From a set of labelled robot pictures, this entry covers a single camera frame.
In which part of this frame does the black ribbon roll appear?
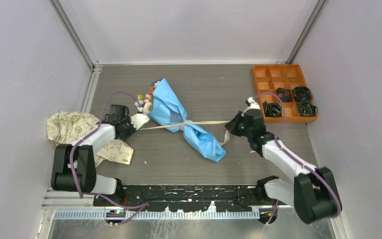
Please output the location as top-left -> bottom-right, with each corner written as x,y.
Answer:
292,86 -> 313,102

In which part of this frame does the aluminium front rail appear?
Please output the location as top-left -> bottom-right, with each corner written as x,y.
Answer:
41,185 -> 341,221

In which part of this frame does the orange rose stem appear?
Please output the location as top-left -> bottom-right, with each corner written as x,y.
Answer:
146,80 -> 161,99

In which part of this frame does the dark ribbon roll yellow pattern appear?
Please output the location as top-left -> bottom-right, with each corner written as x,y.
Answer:
296,102 -> 317,117

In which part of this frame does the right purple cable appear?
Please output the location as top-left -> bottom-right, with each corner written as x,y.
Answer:
250,93 -> 343,226

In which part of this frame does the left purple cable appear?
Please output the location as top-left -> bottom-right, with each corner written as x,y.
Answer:
69,91 -> 149,227

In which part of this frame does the small green circuit board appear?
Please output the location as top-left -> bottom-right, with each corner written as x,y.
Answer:
105,209 -> 126,218

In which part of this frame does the dark ribbon roll green pattern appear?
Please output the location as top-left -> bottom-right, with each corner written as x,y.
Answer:
262,101 -> 283,118

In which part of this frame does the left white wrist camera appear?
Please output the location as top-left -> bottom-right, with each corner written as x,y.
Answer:
130,113 -> 150,130

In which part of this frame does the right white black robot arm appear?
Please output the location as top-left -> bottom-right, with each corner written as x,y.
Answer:
225,109 -> 342,224

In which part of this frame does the blue wrapping paper sheet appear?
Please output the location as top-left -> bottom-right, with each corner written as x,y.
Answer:
148,78 -> 226,162

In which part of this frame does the dark ribbon roll orange pattern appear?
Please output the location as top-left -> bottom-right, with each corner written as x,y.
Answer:
276,88 -> 292,102

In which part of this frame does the orange compartment tray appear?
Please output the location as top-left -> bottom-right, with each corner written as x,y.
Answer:
252,64 -> 318,123

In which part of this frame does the purple cable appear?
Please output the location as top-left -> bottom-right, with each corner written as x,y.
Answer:
250,93 -> 343,226
69,91 -> 149,227

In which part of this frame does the cream patterned cloth bag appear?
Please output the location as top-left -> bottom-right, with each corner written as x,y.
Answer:
47,112 -> 133,166

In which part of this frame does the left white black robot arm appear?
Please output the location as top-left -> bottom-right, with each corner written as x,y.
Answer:
51,105 -> 148,206

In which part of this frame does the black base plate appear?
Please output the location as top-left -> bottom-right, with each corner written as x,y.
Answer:
108,185 -> 274,213

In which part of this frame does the beige tote bag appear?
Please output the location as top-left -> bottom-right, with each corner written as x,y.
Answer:
140,120 -> 230,146

